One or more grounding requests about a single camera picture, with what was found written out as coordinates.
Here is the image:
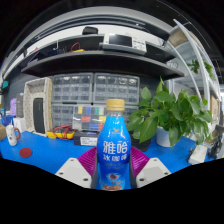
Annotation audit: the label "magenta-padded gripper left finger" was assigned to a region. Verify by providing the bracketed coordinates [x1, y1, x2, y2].
[55, 146, 99, 190]

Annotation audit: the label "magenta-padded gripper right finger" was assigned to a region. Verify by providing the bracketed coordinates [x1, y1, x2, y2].
[129, 145, 172, 190]

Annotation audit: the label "blue drink bottle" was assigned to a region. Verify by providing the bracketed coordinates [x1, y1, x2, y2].
[96, 98, 132, 192]

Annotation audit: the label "plain black box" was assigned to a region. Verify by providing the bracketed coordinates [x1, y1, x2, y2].
[130, 134, 152, 153]

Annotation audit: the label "black box, white label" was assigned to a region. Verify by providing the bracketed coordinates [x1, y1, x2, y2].
[73, 129, 100, 147]

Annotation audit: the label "white adapter block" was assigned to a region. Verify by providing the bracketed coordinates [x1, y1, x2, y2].
[187, 144, 208, 166]

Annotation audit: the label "flat round red coaster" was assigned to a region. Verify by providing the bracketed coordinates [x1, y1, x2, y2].
[18, 147, 34, 159]

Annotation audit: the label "clear organiser box, coloured parts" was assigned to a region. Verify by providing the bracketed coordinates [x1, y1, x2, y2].
[72, 105, 108, 132]

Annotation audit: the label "green potted plant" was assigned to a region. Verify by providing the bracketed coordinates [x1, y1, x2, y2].
[126, 77, 214, 148]

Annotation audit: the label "black stand device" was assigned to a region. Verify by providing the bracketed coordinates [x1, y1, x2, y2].
[206, 124, 224, 159]

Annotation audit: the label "small white box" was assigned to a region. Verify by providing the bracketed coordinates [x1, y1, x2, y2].
[13, 116, 27, 134]

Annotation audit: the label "beige perforated tray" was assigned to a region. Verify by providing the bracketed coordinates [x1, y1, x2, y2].
[22, 77, 54, 138]

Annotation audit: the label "blue carton box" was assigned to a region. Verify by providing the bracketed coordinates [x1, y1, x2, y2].
[0, 114, 14, 128]

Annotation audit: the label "dark grey flat box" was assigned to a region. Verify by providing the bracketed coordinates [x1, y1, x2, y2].
[15, 93, 25, 118]

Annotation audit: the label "white shelf unit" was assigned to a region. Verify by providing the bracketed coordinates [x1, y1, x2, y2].
[166, 18, 223, 134]

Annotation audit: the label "teal bin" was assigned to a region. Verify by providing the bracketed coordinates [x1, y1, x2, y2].
[0, 79, 10, 91]

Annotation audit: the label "yellow meter with red leads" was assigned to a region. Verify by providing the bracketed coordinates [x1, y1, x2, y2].
[69, 42, 86, 54]

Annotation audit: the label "grey oscilloscope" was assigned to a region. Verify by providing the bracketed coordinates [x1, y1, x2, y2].
[102, 33, 148, 55]

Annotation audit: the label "black pouch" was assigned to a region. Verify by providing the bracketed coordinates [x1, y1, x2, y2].
[82, 25, 100, 36]

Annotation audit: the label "white mug, brown handle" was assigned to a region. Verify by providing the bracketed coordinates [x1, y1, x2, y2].
[5, 124, 22, 147]

